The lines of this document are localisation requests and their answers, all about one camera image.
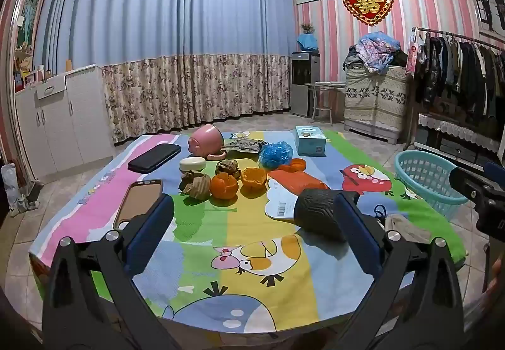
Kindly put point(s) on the light blue tissue box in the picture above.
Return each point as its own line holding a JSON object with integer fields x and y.
{"x": 309, "y": 145}

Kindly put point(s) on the low shelf with lace cloth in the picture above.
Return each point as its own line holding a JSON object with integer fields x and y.
{"x": 453, "y": 125}

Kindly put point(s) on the cartoon bird tablecloth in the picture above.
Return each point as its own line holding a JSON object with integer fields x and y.
{"x": 205, "y": 224}

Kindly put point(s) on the orange white packet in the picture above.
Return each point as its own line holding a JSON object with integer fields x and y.
{"x": 292, "y": 184}

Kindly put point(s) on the small potted plant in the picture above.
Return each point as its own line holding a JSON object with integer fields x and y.
{"x": 307, "y": 27}

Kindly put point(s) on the grey cloth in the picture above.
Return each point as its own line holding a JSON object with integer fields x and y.
{"x": 406, "y": 226}

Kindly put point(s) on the black ribbed cylinder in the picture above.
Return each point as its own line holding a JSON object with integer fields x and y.
{"x": 315, "y": 212}

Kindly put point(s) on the pink hanging bag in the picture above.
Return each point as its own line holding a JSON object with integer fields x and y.
{"x": 412, "y": 58}

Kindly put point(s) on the blue bag on dispenser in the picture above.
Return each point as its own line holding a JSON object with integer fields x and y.
{"x": 307, "y": 43}

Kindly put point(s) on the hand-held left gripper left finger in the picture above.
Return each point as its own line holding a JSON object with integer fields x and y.
{"x": 152, "y": 228}

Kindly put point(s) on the white soap bar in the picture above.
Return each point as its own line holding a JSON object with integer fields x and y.
{"x": 192, "y": 164}

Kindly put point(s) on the small orange round lid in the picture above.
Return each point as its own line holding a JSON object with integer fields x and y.
{"x": 296, "y": 164}

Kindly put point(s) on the teal plastic basket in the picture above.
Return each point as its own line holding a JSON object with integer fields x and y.
{"x": 418, "y": 176}

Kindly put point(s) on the pile of clothes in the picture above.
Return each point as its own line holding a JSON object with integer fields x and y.
{"x": 374, "y": 50}

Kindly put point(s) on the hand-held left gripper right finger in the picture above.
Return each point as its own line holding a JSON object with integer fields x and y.
{"x": 355, "y": 231}

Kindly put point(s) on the pink mug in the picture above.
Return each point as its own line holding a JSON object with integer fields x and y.
{"x": 205, "y": 139}

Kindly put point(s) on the blue mesh bath sponge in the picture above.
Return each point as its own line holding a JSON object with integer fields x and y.
{"x": 276, "y": 155}

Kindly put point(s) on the cabinet with patterned cover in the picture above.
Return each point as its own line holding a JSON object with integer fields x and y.
{"x": 374, "y": 97}

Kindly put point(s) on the phone with brown case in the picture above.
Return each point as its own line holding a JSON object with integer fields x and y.
{"x": 136, "y": 200}

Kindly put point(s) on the grey plastic bag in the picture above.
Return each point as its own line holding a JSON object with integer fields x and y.
{"x": 15, "y": 184}

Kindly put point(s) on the row of hanging clothes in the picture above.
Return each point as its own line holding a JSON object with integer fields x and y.
{"x": 465, "y": 66}

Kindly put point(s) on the blue floral curtain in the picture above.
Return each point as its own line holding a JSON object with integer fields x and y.
{"x": 158, "y": 19}

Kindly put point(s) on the white cabinet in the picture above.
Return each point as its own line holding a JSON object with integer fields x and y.
{"x": 79, "y": 117}

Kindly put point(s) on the black phone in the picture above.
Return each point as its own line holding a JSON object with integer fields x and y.
{"x": 154, "y": 158}

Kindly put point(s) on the water dispenser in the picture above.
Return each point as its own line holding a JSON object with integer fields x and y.
{"x": 300, "y": 74}

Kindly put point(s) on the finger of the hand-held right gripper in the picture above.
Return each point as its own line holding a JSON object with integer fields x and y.
{"x": 496, "y": 169}
{"x": 469, "y": 182}

